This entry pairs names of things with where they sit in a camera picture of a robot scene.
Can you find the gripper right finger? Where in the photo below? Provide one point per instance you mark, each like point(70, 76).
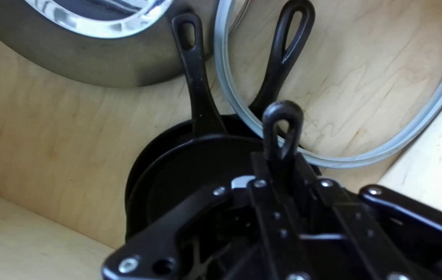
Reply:
point(400, 217)

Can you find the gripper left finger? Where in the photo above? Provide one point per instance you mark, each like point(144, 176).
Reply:
point(174, 229)

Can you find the wooden drawer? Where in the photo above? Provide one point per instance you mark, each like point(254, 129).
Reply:
point(49, 147)

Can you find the glass lid with silver rim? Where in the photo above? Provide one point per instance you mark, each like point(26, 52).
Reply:
point(225, 77)

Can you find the stainless steel pot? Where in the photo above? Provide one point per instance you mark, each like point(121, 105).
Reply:
point(88, 58)

